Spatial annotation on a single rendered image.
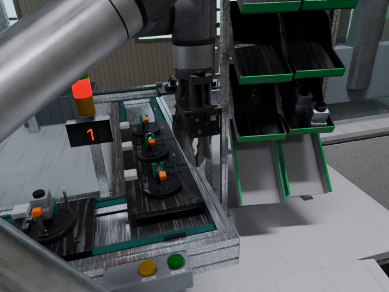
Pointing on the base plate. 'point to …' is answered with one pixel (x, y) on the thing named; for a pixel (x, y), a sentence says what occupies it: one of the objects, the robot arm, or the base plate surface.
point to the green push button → (175, 261)
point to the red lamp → (82, 88)
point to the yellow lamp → (85, 106)
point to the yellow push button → (147, 267)
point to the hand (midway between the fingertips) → (195, 160)
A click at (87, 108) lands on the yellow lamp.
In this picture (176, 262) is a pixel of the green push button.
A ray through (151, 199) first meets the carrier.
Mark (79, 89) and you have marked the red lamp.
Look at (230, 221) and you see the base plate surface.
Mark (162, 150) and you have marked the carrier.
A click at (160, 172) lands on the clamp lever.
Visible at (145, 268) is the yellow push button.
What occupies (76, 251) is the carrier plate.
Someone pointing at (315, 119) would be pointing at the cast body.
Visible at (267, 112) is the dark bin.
